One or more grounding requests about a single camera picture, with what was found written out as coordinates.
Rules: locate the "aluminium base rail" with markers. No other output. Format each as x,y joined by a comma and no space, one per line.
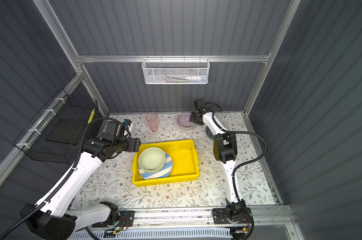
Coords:
263,215

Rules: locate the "white vented cable duct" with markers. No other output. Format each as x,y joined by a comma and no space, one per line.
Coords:
155,234

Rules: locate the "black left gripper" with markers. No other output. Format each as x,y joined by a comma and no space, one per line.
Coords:
134,144

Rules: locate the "pen in white basket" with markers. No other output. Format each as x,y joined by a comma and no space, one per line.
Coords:
192,79

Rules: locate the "yellow plastic bin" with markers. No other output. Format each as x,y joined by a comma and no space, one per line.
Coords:
185,163

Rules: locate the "black wire wall basket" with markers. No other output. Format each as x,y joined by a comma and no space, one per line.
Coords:
55,136

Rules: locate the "light green bowl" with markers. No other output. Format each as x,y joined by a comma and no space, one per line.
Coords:
152,159

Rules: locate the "pink plastic cup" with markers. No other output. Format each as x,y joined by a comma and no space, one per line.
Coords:
152,121

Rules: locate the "blue glazed ceramic bowl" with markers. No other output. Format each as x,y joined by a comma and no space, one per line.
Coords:
209,134

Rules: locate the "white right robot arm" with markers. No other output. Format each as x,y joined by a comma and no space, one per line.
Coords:
225,152

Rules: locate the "pink ceramic bowl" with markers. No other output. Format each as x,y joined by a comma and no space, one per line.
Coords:
184,122

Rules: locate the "white wire mesh basket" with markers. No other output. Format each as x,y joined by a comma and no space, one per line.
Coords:
154,69

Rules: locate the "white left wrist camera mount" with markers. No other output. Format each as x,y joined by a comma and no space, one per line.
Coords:
127,125

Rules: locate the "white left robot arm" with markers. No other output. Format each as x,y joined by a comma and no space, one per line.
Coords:
50,218

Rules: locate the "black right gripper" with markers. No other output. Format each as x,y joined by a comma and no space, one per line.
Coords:
193,118

